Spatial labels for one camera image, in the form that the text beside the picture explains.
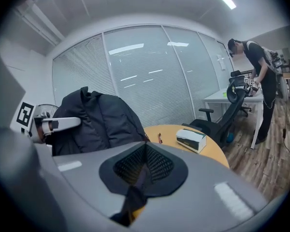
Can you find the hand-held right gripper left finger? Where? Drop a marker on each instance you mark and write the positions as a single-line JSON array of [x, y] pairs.
[[87, 173]]

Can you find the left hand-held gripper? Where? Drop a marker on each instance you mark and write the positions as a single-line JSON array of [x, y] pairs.
[[26, 113]]

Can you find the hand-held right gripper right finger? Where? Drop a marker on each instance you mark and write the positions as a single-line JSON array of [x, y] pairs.
[[203, 190]]

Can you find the black backpack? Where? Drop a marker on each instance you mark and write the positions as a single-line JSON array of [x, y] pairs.
[[104, 120]]

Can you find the white and green tissue box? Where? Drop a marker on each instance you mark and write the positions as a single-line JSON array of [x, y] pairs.
[[191, 140]]

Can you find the round wooden table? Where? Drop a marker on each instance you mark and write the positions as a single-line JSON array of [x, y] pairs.
[[169, 134]]

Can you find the black office chair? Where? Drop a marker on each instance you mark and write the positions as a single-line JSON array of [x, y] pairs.
[[235, 73], [232, 112]]

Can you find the white desk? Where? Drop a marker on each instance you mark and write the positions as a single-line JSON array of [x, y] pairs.
[[232, 98]]

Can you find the green sticky note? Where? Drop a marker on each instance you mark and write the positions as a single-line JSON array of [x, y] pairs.
[[224, 95]]

